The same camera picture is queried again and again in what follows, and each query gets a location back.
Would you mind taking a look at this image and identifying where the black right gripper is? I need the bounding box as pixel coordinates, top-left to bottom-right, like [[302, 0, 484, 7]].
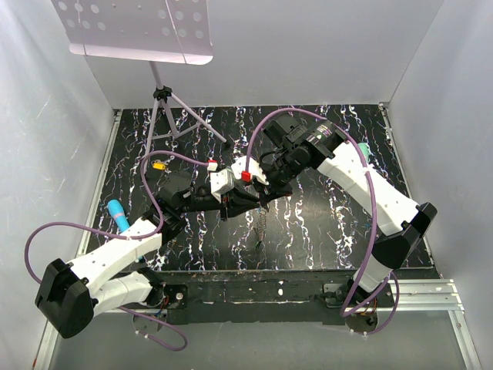
[[251, 148, 307, 205]]

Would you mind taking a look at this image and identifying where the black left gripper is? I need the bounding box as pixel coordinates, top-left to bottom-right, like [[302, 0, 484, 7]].
[[178, 181, 260, 222]]

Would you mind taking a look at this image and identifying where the chain of silver keyrings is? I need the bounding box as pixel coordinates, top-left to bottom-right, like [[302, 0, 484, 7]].
[[256, 210, 269, 244]]

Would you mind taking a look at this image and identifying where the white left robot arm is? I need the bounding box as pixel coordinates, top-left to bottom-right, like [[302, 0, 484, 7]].
[[35, 167, 260, 338]]

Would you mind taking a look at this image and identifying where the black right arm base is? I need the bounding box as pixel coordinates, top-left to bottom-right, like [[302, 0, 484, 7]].
[[311, 280, 398, 337]]

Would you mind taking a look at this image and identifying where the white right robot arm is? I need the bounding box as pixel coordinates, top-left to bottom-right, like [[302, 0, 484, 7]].
[[232, 108, 438, 307]]

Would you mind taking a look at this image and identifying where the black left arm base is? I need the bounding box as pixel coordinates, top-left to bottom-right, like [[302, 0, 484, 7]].
[[153, 284, 189, 318]]

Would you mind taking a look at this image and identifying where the yellow key tag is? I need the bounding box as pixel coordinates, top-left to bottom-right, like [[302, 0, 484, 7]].
[[151, 160, 168, 171]]

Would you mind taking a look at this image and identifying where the mint green marker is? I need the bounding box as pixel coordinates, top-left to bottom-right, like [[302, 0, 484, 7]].
[[358, 143, 371, 163]]

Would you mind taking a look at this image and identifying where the cyan blue marker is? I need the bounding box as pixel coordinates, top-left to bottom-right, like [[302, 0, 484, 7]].
[[107, 199, 130, 233]]

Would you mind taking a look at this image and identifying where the white music stand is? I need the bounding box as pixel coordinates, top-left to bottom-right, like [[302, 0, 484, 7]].
[[52, 0, 231, 153]]

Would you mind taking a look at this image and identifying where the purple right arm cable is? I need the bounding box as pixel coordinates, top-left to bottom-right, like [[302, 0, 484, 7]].
[[246, 107, 400, 336]]

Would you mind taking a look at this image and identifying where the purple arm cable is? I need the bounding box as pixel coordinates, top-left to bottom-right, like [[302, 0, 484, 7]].
[[246, 107, 400, 336], [24, 150, 211, 352]]

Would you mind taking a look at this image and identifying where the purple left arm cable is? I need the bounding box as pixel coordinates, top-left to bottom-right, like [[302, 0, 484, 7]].
[[24, 150, 211, 352]]

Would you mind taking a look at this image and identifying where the aluminium frame rail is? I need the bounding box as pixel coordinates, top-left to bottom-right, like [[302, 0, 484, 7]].
[[74, 109, 122, 257]]

